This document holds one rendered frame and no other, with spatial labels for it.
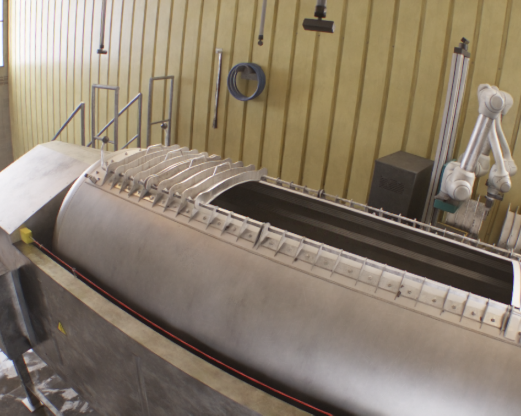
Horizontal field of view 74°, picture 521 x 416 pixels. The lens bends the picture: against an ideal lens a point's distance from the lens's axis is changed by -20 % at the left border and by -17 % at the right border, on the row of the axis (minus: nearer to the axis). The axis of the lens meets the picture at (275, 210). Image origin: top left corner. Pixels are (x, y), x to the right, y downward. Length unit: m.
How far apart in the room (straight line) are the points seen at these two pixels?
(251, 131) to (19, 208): 2.69
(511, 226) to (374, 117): 1.64
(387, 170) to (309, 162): 1.36
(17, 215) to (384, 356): 2.26
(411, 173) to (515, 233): 1.34
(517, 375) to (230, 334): 1.12
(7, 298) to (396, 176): 2.87
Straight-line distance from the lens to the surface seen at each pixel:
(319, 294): 1.55
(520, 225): 3.83
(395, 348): 1.48
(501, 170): 2.75
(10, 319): 3.05
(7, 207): 2.89
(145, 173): 2.18
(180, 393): 1.76
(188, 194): 1.93
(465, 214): 3.74
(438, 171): 2.99
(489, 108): 2.56
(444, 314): 1.51
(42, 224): 2.72
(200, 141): 4.93
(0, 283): 2.88
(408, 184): 2.97
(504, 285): 2.39
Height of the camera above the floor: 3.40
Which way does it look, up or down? 23 degrees down
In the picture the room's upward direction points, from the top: 6 degrees clockwise
